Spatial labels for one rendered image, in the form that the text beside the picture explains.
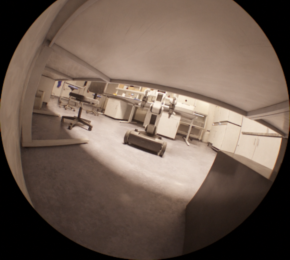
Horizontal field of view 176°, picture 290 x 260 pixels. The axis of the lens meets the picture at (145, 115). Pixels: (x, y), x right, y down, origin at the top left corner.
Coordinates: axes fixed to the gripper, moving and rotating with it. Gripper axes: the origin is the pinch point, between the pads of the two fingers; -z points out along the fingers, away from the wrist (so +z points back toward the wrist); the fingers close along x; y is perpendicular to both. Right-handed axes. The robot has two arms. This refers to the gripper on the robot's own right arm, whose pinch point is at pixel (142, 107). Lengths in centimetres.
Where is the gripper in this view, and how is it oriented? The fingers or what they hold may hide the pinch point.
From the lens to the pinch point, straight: 146.3
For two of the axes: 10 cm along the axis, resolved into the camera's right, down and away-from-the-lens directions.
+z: 3.2, -9.2, 2.1
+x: -1.2, -2.6, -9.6
